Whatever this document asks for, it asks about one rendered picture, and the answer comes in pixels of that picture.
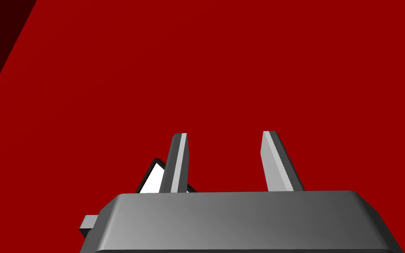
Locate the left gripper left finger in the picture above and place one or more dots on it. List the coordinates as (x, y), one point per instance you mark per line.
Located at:
(175, 168)

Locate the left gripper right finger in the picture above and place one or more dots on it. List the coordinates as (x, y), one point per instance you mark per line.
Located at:
(279, 172)

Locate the white black-edged triangular panel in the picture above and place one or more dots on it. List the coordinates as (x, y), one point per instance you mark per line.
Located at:
(153, 181)

